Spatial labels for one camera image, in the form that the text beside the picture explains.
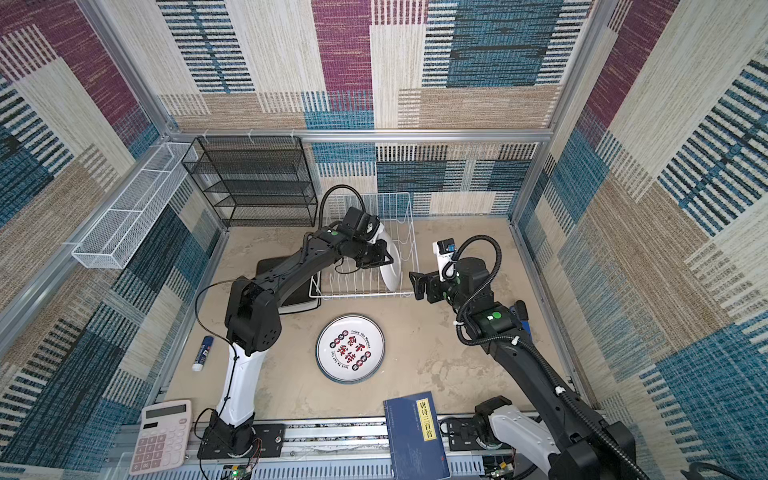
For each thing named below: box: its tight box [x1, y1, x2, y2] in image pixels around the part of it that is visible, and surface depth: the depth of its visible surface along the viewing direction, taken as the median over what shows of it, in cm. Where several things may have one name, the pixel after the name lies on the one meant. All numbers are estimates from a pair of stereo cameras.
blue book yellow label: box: [383, 391, 450, 480], surface depth 74 cm
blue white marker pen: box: [192, 335, 215, 372], surface depth 87 cm
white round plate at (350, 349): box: [316, 314, 386, 385], surface depth 88 cm
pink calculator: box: [130, 400, 192, 475], surface depth 74 cm
